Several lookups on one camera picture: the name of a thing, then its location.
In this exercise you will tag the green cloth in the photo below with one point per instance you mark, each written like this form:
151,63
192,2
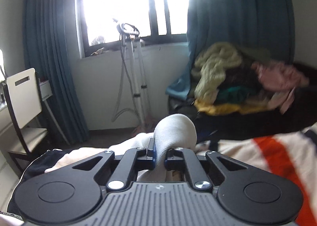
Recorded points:
232,93

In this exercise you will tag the yellow cloth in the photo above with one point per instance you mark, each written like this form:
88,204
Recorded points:
223,109

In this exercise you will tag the white black chair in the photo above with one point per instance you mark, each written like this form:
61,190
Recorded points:
23,97

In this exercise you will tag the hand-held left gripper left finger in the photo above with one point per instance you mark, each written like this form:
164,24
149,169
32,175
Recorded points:
153,154

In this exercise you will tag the garment steamer stand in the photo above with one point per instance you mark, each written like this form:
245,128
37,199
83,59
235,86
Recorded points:
133,67

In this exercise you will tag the window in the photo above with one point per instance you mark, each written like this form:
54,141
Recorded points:
123,3

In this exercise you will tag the white sweatpants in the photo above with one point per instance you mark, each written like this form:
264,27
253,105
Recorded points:
175,129

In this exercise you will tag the olive cloth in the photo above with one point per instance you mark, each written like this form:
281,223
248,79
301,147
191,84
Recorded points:
255,53

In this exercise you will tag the teal curtain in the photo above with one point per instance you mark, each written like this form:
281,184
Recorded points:
49,55
235,5

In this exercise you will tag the beige rag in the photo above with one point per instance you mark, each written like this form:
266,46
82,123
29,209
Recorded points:
99,52

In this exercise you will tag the pink cloth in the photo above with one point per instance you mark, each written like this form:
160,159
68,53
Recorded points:
279,77

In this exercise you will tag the white dressing table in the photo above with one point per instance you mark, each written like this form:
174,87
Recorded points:
5,122

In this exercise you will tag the pile of mixed clothes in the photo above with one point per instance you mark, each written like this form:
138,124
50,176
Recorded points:
284,124

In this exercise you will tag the striped blanket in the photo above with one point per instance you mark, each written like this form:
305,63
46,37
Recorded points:
272,156

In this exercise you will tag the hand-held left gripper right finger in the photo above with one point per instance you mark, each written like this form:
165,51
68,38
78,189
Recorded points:
166,160

